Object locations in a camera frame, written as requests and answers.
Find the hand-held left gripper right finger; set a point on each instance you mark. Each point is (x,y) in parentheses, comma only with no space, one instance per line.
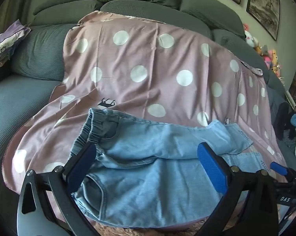
(212,169)

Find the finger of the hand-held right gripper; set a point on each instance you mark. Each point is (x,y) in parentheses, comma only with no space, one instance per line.
(279,167)

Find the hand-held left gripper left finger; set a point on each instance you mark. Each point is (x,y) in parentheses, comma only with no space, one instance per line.
(82,164)

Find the light blue denim pants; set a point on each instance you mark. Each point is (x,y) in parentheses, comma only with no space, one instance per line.
(148,162)

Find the dark garment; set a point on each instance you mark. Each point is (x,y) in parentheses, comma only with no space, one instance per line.
(282,120)

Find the cluttered wooden shelf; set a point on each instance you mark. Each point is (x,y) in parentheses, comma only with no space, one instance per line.
(295,93)

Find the grey sofa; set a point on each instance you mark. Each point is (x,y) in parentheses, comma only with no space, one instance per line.
(12,108)

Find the brown fluffy rug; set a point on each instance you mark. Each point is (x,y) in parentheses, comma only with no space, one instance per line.
(143,231)

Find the pile of colourful plush toys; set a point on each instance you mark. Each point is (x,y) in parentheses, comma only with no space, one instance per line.
(271,59)

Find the grey ribbed cushion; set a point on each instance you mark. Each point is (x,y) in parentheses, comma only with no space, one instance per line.
(39,51)

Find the pink polka dot blanket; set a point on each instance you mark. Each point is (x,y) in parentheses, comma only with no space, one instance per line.
(148,61)

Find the pile of folded clothes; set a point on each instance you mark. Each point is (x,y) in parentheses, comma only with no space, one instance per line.
(7,41)

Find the large framed wall picture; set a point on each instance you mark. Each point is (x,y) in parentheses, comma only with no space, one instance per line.
(263,5)

